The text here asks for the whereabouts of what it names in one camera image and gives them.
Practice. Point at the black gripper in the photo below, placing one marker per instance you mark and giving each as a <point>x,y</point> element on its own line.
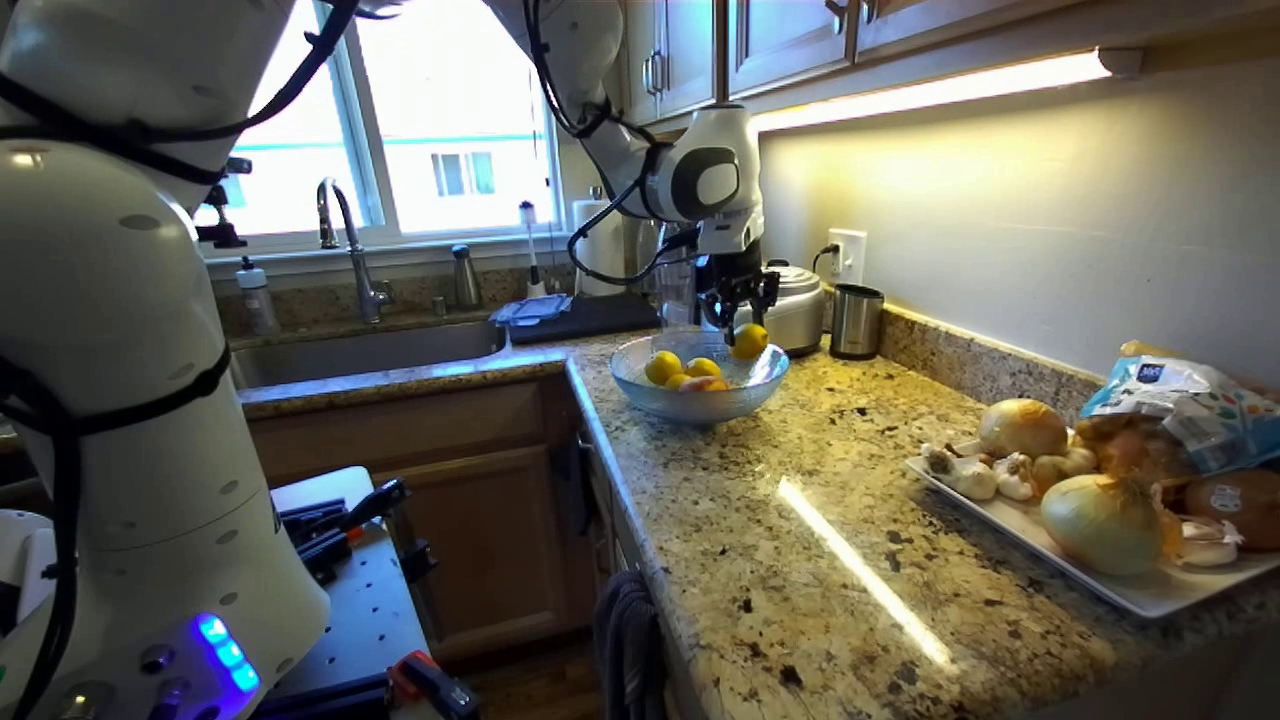
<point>732,275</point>

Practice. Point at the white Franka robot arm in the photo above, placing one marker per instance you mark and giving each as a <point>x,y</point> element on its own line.
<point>120,401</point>

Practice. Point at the clear glass bowl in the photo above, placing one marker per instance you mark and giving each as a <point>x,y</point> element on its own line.
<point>697,401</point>

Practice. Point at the clear glass bottle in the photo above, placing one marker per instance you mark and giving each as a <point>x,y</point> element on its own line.
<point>679,303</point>

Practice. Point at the stainless steel cup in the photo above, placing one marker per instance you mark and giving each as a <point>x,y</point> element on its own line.
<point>858,320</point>

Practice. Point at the black ribbed drying mat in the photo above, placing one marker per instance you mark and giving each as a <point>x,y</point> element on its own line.
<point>587,320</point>

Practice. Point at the white dish brush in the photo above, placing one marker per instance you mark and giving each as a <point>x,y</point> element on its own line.
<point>529,245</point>

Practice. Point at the wooden upper cabinet door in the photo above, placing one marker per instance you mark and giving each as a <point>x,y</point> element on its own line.
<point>935,19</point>
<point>685,54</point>
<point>787,36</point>

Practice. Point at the chrome sink sprayer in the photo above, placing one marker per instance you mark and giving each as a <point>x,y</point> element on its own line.
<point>465,275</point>

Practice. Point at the under-cabinet light bar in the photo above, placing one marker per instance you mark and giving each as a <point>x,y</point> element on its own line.
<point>935,91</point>

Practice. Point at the white mushroom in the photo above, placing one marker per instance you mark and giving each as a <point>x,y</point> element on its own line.
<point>979,481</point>
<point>1016,479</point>

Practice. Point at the round brown onion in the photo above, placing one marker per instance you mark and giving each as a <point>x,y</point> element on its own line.
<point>1024,424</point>

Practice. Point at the wooden base cabinet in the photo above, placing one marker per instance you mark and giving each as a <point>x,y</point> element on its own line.
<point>481,533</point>

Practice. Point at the dark hanging towel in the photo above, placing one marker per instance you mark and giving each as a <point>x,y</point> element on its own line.
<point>629,645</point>

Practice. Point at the kitchen sink basin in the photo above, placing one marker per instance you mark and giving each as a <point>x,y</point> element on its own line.
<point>362,351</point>

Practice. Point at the chrome kitchen faucet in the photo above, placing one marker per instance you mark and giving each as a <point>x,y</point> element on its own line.
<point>348,225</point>

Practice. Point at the brown onion under bag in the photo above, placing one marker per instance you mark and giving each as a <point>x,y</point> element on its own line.
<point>1126,450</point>

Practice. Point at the white rectangular plate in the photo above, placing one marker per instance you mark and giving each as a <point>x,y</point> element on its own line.
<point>1064,565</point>

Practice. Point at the large pale onion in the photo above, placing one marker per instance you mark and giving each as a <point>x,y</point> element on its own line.
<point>1101,521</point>

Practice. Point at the blue white plastic bag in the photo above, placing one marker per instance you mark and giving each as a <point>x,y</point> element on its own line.
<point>1172,395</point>

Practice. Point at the black tool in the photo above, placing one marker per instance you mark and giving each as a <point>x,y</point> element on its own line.
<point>334,526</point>

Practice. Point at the grey robot mounting table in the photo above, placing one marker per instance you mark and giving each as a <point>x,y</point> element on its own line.
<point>362,602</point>

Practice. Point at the orange black clamp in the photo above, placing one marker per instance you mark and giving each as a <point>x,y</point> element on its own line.
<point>432,681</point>

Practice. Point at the clear soap dispenser bottle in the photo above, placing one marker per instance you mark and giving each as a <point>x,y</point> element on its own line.
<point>255,303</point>

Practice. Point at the white garlic bulb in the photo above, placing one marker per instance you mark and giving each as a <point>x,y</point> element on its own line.
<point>1205,541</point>

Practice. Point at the white wall outlet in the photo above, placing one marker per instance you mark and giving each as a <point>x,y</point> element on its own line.
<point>851,254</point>

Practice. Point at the white window frame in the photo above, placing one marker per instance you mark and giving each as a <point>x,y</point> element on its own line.
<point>342,135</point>

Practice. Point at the black camera on stand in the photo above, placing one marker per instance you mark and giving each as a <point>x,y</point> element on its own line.
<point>221,221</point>

